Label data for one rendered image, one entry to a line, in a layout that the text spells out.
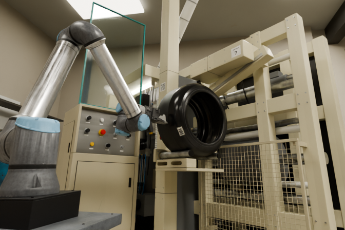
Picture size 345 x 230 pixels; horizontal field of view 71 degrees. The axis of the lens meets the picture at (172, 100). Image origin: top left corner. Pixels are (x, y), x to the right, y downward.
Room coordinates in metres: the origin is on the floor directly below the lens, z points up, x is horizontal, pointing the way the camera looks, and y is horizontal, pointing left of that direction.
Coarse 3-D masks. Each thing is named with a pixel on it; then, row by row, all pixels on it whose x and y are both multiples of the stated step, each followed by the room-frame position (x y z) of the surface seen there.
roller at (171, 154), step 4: (164, 152) 1.87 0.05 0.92; (168, 152) 1.82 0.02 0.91; (172, 152) 1.78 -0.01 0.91; (176, 152) 1.75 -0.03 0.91; (180, 152) 1.71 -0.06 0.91; (184, 152) 1.68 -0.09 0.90; (188, 152) 1.64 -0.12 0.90; (192, 152) 1.65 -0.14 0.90; (160, 156) 1.90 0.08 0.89; (164, 156) 1.86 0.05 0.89; (168, 156) 1.82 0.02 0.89; (172, 156) 1.78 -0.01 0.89; (176, 156) 1.75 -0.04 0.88; (180, 156) 1.72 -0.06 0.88; (184, 156) 1.69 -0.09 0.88; (188, 156) 1.66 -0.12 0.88; (192, 156) 1.66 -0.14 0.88
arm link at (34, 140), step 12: (24, 120) 0.83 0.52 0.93; (36, 120) 0.83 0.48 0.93; (48, 120) 0.86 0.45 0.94; (12, 132) 0.88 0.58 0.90; (24, 132) 0.83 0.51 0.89; (36, 132) 0.83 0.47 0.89; (48, 132) 0.86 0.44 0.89; (12, 144) 0.85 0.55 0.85; (24, 144) 0.83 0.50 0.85; (36, 144) 0.84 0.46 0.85; (48, 144) 0.86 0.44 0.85; (12, 156) 0.84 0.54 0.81; (24, 156) 0.83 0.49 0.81; (36, 156) 0.84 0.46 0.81; (48, 156) 0.87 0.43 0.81
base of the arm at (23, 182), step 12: (12, 168) 0.84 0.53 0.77; (24, 168) 0.83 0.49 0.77; (36, 168) 0.85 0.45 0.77; (48, 168) 0.88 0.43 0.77; (12, 180) 0.82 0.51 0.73; (24, 180) 0.82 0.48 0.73; (36, 180) 0.85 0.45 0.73; (48, 180) 0.87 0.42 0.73; (0, 192) 0.83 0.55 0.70; (12, 192) 0.81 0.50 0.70; (24, 192) 0.82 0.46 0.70; (36, 192) 0.84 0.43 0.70; (48, 192) 0.87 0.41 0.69
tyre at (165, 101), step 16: (176, 96) 1.62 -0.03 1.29; (192, 96) 1.64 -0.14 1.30; (208, 96) 1.90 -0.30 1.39; (160, 112) 1.71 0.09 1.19; (176, 112) 1.59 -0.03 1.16; (208, 112) 2.03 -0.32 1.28; (224, 112) 1.86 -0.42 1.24; (160, 128) 1.73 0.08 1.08; (176, 128) 1.61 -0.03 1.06; (208, 128) 2.07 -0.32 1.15; (224, 128) 1.85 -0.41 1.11; (176, 144) 1.70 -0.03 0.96; (192, 144) 1.66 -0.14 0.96; (208, 144) 1.74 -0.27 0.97
